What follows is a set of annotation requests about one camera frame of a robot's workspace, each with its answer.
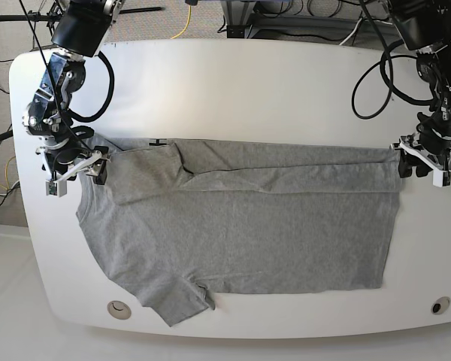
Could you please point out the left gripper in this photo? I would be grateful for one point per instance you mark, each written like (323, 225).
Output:
(425, 151)

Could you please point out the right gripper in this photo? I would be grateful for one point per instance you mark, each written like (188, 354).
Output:
(68, 161)

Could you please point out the grey T-shirt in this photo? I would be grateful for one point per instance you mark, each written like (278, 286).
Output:
(176, 223)

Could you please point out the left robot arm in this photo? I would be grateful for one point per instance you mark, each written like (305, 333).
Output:
(425, 29)

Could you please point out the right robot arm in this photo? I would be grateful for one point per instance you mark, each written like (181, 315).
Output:
(49, 116)

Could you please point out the left table grommet hole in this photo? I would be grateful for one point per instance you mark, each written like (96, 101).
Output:
(119, 310)

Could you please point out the table grommet hole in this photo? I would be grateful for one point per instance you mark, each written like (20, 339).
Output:
(441, 305)
(119, 310)

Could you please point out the right table grommet hole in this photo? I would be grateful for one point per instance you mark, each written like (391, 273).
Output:
(441, 305)

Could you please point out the black tripod stand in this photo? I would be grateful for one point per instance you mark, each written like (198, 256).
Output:
(7, 17)

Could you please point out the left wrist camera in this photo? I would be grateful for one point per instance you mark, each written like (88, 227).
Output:
(441, 178)

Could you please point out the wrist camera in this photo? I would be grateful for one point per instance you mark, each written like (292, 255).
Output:
(56, 187)
(441, 178)

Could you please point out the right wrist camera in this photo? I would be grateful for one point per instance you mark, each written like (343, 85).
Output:
(56, 187)

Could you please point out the grey aluminium frame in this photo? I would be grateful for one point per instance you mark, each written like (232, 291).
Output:
(242, 22)

